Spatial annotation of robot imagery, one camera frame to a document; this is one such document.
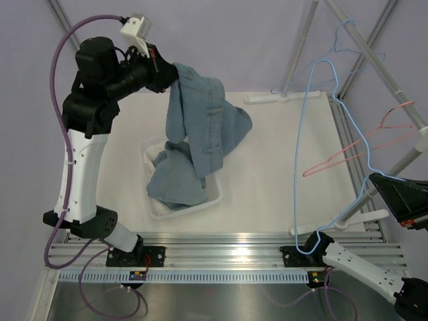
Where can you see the denim skirt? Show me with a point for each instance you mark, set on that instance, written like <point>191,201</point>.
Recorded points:
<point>199,112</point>
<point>174,181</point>

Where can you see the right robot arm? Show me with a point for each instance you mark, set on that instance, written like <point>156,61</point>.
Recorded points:
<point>407,295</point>

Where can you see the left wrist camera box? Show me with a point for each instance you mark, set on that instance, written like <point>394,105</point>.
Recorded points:
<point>135,31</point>

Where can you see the slotted cable duct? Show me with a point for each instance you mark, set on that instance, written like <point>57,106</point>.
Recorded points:
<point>185,277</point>

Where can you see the metal clothes rack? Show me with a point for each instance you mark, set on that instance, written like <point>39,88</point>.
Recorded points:
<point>277,25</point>

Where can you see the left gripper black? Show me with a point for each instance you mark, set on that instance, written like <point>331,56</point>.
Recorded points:
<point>162,73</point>

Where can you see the aluminium mounting rail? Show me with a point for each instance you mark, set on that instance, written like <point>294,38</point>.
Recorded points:
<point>261,251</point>

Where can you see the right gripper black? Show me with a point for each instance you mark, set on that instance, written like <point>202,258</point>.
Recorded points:
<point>408,199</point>

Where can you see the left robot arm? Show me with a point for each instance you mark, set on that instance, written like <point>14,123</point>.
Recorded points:
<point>102,80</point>

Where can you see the white plastic basket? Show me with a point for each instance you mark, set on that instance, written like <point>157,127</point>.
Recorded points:
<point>212,187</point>

